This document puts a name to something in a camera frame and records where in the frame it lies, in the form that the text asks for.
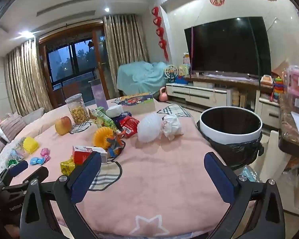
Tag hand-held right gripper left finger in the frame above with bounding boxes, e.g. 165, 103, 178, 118
19, 151, 102, 239

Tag rainbow stacking ring toy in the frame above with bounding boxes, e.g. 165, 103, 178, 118
271, 77, 286, 102

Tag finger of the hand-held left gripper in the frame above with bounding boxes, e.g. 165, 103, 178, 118
1, 160, 29, 180
2, 166, 49, 192

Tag blue candy wrapper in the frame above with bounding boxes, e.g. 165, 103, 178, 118
30, 156, 46, 166

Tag silver foil bag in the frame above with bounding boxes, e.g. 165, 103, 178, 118
239, 166, 261, 183

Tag pink printed blanket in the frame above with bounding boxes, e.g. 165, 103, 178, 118
0, 97, 236, 239

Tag teal cloth covered armchair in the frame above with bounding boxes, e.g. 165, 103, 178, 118
117, 61, 168, 97

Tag white waste bin black liner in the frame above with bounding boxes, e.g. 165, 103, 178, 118
196, 107, 265, 171

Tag red white small carton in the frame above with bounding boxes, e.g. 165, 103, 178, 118
72, 146, 108, 165

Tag yellow crumpled wrapper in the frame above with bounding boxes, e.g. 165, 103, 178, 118
60, 156, 76, 175

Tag orange blue snack wrapper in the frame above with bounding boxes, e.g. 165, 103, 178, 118
106, 133, 126, 158

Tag ferris wheel toy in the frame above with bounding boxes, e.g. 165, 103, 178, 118
164, 65, 179, 83

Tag yellow toy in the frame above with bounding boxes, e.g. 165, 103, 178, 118
179, 64, 191, 76

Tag white paper bag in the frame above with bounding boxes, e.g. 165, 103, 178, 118
161, 114, 183, 140

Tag toy cash register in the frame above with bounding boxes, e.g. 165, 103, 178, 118
260, 75, 273, 86

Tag black flat television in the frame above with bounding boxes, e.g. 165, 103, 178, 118
184, 17, 271, 79

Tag blue toy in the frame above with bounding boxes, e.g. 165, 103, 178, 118
174, 76, 190, 85

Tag white television cabinet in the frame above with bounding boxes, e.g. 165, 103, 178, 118
166, 76, 281, 130

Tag pale blue wrapper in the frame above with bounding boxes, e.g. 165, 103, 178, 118
10, 146, 24, 158

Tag golden curtain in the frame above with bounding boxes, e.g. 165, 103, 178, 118
103, 14, 150, 100
4, 40, 53, 116

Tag red hanging decoration string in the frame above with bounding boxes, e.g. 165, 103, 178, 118
151, 6, 169, 61

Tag colourful puzzle box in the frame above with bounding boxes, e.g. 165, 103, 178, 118
114, 92, 156, 114

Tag brown cardboard piece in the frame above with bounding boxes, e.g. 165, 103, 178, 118
271, 59, 289, 76

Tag green white spout pouch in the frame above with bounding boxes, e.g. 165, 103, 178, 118
100, 113, 120, 133

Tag purple drink bottle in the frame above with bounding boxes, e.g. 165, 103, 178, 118
88, 79, 109, 111

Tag striped pink pillow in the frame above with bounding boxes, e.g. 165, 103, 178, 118
0, 113, 27, 143

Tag brown marble counter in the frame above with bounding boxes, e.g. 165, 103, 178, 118
278, 93, 299, 160

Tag glass balcony door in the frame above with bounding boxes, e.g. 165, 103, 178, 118
38, 24, 110, 105

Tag red yellow apple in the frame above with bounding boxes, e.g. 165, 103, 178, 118
55, 116, 72, 135

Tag pink candy wrapper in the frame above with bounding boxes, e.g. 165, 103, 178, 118
40, 148, 51, 162

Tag yellow pleated cup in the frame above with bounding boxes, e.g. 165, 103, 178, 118
23, 137, 39, 153

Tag red snack packet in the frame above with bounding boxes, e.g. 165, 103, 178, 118
119, 116, 140, 138

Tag pink plastic storage boxes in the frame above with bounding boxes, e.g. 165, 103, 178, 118
283, 65, 299, 97

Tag clear plastic snack jar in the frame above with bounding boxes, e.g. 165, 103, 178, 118
65, 93, 89, 125

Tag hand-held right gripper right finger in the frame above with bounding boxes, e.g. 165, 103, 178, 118
204, 151, 286, 239

